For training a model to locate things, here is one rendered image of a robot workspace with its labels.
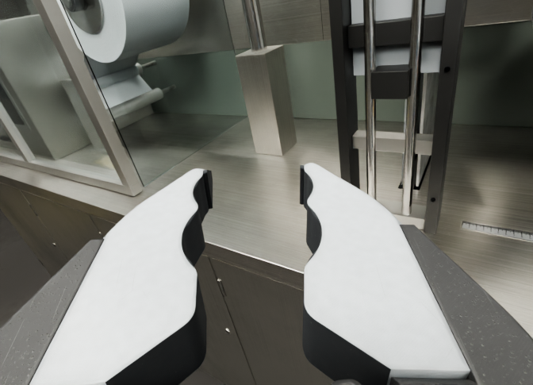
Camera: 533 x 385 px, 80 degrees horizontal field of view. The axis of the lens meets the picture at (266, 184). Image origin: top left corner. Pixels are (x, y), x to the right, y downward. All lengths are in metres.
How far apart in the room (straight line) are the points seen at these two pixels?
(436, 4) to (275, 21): 0.65
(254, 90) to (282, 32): 0.28
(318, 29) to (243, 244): 0.66
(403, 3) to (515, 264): 0.39
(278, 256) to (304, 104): 0.65
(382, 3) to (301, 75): 0.60
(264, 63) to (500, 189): 0.56
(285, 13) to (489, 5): 0.51
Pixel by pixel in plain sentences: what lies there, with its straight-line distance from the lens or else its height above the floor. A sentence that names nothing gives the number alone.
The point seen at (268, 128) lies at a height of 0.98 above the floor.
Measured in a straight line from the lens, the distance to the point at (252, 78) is 0.84.
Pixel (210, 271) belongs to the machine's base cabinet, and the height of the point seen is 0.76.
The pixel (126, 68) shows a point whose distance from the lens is 0.90.
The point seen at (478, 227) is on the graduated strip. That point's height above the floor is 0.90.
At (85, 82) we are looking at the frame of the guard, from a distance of 0.82.
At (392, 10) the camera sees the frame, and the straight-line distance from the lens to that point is 0.51.
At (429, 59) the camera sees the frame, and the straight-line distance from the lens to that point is 0.52.
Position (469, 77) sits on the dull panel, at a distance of 0.97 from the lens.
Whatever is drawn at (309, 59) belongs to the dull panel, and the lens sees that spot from 1.06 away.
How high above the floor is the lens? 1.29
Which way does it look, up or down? 31 degrees down
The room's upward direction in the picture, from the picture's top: 12 degrees counter-clockwise
